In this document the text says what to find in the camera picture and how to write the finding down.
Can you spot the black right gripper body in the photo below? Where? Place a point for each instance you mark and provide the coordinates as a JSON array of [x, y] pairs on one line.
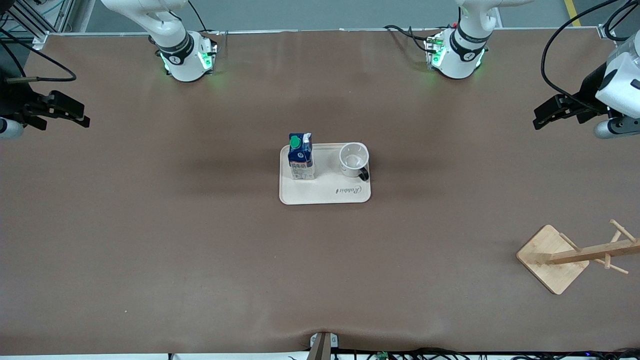
[[12, 102]]

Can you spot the aluminium frame post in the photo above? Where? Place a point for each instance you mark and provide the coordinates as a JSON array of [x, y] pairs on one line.
[[84, 15], [620, 15]]

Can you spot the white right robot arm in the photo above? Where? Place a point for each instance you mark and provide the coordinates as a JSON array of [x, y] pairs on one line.
[[180, 60]]

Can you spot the brown table mat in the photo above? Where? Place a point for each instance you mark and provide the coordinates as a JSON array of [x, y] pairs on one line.
[[200, 250]]

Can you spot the wooden mug tree stand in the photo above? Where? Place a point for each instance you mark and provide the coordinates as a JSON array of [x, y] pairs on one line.
[[550, 250]]

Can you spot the blue milk carton green cap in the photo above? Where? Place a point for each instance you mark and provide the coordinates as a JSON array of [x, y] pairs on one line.
[[301, 165]]

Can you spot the small green circuit board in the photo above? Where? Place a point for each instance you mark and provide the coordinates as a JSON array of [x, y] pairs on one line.
[[383, 356]]

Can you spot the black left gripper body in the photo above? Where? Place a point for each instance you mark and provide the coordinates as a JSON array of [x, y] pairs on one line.
[[588, 98]]

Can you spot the cream rabbit print tray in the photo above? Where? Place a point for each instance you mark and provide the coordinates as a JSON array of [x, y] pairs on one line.
[[325, 192]]

